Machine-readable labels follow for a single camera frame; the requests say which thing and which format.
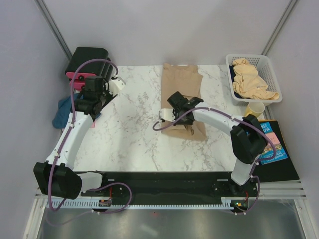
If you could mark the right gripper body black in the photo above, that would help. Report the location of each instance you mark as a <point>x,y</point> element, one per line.
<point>187,121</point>

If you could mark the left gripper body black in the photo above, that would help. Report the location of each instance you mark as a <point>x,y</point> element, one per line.
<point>108,96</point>

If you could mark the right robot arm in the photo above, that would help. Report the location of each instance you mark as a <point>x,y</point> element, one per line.
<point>247,137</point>

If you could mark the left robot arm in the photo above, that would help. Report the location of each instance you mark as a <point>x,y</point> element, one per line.
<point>55,176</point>

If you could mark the upper black pink drawer box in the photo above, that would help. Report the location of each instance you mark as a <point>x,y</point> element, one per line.
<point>88,53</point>

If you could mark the black pink drawer box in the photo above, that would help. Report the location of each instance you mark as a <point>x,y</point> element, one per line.
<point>88,53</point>
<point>80,70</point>

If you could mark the lower black pink drawer box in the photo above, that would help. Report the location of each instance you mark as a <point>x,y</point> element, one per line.
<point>80,70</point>

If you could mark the blue t shirt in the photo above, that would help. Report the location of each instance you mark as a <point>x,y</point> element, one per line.
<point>62,115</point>

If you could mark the yellow mug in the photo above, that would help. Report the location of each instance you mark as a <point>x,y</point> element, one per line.
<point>255,109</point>

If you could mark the light yellow t shirt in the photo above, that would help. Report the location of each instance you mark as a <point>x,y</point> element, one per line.
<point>248,84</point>

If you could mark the pink cube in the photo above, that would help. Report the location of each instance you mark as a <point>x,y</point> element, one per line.
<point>273,138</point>

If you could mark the blue storey treehouse book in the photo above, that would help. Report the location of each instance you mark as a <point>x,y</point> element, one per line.
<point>281,154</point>

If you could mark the white plastic basket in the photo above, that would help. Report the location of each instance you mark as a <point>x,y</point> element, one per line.
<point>265,71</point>

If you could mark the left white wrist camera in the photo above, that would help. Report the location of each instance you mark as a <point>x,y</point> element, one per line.
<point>116,85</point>

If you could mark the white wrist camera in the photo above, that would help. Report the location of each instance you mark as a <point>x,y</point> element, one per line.
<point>167,115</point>
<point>116,85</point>

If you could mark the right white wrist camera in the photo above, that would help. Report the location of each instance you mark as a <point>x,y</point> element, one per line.
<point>167,115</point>

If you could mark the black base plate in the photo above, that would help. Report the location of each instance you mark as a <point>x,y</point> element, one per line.
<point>172,188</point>

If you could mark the white cable duct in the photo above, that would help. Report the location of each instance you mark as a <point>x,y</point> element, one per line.
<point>102,204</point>

